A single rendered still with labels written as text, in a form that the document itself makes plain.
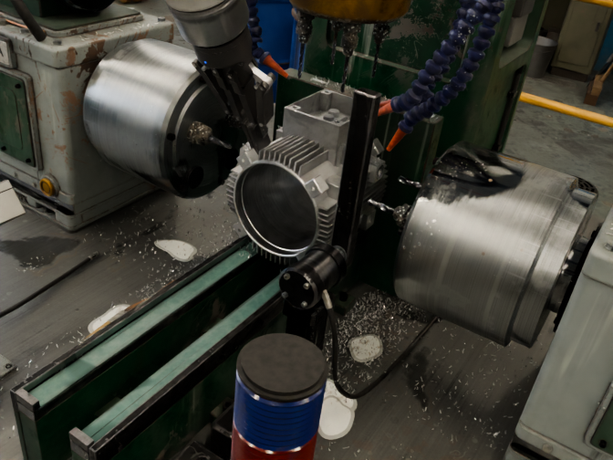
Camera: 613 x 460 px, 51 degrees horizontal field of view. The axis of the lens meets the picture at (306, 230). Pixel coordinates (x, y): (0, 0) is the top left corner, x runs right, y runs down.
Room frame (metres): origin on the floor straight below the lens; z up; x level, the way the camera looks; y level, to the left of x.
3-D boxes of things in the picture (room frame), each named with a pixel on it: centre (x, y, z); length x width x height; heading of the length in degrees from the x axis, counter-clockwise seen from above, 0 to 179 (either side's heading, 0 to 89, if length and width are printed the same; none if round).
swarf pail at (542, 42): (5.19, -1.64, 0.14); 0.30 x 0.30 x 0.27
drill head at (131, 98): (1.10, 0.31, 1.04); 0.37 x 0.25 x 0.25; 61
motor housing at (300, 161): (0.92, 0.00, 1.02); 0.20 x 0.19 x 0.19; 151
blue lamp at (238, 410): (0.30, 0.00, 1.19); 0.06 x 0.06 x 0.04
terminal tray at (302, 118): (0.95, -0.02, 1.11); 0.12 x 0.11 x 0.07; 151
